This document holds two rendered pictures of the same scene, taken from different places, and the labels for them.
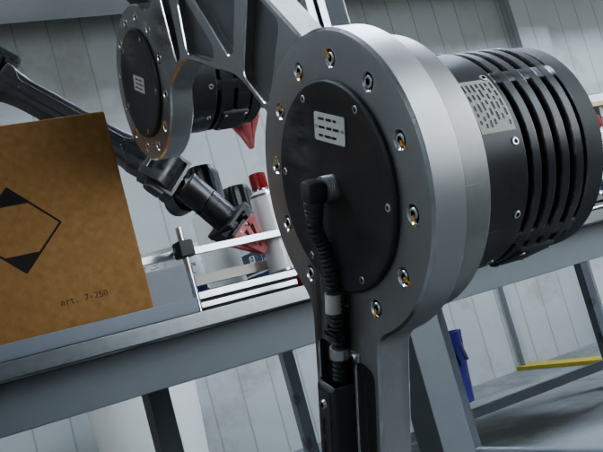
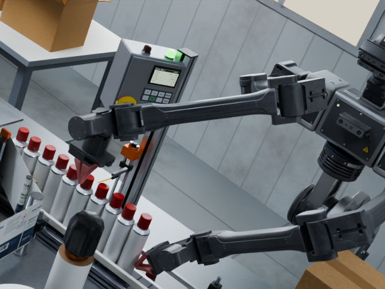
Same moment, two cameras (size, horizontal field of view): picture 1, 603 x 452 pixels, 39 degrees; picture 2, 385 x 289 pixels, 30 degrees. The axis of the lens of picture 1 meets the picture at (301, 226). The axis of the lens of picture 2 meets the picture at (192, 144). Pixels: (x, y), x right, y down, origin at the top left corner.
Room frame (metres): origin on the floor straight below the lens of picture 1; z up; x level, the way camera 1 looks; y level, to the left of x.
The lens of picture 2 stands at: (2.67, 1.42, 2.13)
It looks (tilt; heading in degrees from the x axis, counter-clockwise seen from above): 25 degrees down; 233
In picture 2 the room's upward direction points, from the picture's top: 24 degrees clockwise
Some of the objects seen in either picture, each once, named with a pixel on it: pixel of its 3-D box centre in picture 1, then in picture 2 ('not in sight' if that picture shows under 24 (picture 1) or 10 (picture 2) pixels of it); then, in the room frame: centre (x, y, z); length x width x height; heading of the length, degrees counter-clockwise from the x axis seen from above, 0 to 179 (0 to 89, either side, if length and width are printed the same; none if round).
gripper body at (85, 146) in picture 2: not in sight; (95, 143); (1.92, 0.06, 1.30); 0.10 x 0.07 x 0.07; 124
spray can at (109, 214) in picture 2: not in sight; (107, 224); (1.74, -0.03, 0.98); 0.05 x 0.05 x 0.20
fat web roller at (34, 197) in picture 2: not in sight; (27, 223); (1.98, -0.04, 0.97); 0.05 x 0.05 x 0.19
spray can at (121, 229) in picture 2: not in sight; (119, 235); (1.72, 0.02, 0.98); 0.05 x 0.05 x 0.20
